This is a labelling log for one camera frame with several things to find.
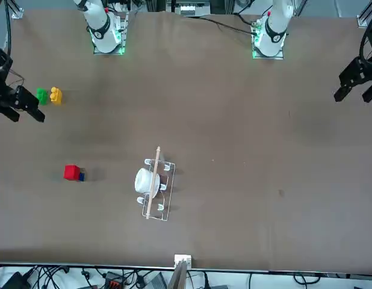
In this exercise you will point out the white ceramic cup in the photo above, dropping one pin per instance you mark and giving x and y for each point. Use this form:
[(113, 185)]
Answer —
[(144, 180)]

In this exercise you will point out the grey power adapter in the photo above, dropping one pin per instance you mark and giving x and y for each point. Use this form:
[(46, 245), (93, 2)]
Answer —
[(158, 281)]

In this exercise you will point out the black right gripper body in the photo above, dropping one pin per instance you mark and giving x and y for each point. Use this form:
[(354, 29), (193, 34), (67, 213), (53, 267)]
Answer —
[(1, 90)]

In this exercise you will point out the red wooden cube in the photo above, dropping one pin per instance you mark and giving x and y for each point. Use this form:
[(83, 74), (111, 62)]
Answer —
[(71, 172)]

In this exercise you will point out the black hub with red ports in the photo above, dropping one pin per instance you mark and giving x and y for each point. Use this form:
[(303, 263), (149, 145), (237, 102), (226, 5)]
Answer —
[(113, 283)]

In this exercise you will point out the blue wooden cube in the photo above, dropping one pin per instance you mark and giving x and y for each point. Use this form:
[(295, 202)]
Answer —
[(82, 177)]

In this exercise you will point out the green toy brick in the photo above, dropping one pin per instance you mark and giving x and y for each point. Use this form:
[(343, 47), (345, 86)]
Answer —
[(42, 96)]

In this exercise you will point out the wooden stick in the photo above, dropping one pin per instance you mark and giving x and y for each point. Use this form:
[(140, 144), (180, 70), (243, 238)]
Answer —
[(156, 162)]

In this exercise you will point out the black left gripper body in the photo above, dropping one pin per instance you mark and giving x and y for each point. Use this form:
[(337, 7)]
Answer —
[(359, 73)]

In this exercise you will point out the grey camera post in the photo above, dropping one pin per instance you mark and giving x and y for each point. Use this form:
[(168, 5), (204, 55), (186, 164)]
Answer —
[(177, 280)]

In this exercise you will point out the black power adapter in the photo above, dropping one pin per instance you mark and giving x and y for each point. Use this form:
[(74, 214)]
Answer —
[(16, 281)]

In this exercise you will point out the white power strip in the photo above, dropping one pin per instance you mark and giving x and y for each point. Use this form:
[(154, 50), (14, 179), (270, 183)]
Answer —
[(187, 10)]

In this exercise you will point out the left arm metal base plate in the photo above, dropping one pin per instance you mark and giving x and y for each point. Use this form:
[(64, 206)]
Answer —
[(279, 56)]

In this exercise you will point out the white table edge bracket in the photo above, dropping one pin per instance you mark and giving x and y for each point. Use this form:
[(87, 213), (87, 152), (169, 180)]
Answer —
[(181, 257)]

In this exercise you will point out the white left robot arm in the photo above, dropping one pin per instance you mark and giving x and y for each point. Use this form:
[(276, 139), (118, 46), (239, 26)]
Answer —
[(276, 27)]

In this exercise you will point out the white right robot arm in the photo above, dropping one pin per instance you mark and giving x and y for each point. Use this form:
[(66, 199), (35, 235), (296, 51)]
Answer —
[(101, 33)]

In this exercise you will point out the yellow toy brick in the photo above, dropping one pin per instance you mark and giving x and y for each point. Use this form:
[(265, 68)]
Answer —
[(56, 97)]

